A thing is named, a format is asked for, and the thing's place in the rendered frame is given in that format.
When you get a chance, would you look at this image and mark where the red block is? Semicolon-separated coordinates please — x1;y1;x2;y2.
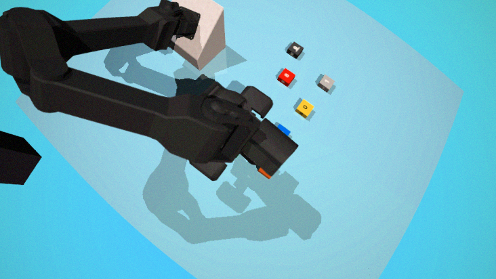
277;68;296;87

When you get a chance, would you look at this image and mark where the yellow block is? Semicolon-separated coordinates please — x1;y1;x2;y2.
296;100;314;119

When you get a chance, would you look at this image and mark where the blue block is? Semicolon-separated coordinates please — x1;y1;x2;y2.
278;124;290;135

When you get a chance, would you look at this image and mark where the orange block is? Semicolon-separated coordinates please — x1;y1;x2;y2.
258;167;271;179

